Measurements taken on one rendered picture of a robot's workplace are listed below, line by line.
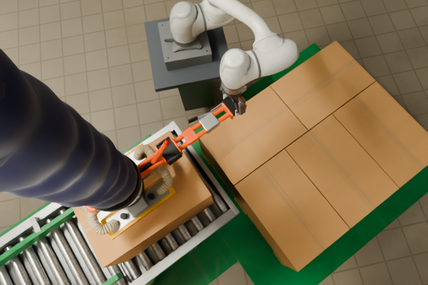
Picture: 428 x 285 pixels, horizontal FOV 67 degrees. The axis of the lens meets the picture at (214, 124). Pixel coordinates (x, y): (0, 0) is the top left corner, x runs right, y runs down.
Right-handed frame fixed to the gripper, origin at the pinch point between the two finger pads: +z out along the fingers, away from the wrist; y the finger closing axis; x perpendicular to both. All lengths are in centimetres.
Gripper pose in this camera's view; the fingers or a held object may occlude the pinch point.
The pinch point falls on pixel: (232, 105)
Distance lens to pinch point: 146.2
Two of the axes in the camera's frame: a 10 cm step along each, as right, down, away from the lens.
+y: 5.8, 7.6, -2.8
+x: 8.1, -5.6, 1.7
